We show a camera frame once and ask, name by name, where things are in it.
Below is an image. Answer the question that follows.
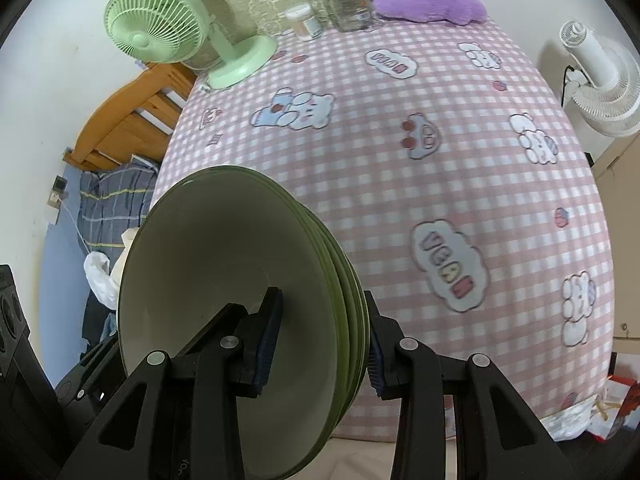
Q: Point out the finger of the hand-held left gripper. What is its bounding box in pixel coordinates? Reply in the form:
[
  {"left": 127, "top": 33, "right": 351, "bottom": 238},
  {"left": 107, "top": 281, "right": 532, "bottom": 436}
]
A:
[{"left": 55, "top": 335, "right": 126, "bottom": 438}]

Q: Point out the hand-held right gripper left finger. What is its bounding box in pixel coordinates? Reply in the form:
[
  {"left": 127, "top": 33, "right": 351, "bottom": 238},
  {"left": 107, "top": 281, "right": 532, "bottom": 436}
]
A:
[{"left": 57, "top": 287, "right": 285, "bottom": 480}]

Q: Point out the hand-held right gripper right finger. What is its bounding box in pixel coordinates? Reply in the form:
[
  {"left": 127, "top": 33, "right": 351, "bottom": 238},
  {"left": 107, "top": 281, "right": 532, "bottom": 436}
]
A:
[{"left": 362, "top": 290, "right": 566, "bottom": 480}]

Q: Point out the white plastic bag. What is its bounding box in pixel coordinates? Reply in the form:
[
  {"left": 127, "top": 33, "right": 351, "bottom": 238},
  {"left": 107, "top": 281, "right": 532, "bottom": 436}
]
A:
[{"left": 84, "top": 252, "right": 121, "bottom": 308}]

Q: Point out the peach cloth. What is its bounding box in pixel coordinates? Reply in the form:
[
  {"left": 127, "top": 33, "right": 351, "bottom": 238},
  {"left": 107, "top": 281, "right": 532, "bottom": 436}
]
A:
[{"left": 110, "top": 227, "right": 138, "bottom": 286}]

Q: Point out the grey plaid pillow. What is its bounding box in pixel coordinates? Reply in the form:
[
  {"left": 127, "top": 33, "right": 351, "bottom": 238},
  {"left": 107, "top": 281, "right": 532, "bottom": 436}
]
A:
[{"left": 77, "top": 162, "right": 161, "bottom": 251}]

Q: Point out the red printed bag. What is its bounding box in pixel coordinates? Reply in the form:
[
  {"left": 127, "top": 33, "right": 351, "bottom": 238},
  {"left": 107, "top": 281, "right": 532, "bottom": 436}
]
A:
[{"left": 587, "top": 372, "right": 640, "bottom": 443}]

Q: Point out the wooden bed headboard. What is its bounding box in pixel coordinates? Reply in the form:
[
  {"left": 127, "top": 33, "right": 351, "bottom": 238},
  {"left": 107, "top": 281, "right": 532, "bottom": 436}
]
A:
[{"left": 62, "top": 62, "right": 198, "bottom": 171}]

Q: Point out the cotton swab container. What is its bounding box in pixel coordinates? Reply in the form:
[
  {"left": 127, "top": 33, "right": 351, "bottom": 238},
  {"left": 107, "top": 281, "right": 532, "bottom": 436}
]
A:
[{"left": 284, "top": 2, "right": 325, "bottom": 42}]

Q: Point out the green desk fan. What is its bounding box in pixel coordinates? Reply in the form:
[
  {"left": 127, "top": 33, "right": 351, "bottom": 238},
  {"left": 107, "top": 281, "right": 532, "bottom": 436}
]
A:
[{"left": 103, "top": 0, "right": 278, "bottom": 90}]

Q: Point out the white desk fan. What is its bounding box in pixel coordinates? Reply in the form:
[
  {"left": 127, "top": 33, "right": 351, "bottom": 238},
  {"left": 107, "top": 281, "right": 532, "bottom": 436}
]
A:
[{"left": 557, "top": 20, "right": 640, "bottom": 137}]

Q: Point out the white charger cable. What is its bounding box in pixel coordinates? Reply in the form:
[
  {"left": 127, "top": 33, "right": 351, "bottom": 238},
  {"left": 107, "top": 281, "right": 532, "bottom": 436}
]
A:
[{"left": 55, "top": 200, "right": 96, "bottom": 256}]

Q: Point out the wall socket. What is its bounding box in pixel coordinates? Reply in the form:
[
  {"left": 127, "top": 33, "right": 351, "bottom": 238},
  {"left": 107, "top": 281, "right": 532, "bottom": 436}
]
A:
[{"left": 47, "top": 175, "right": 68, "bottom": 206}]

